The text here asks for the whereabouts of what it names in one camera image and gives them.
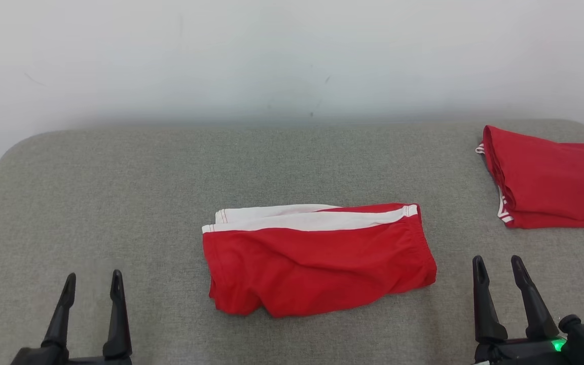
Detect red basketball jersey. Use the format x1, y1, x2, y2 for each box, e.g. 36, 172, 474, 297
476, 125, 584, 230

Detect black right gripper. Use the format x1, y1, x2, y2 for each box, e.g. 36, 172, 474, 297
472, 255, 569, 365

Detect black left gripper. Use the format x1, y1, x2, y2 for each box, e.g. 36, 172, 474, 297
11, 269, 133, 365

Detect red shorts with white stripe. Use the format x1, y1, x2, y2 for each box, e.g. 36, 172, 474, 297
202, 203, 437, 318

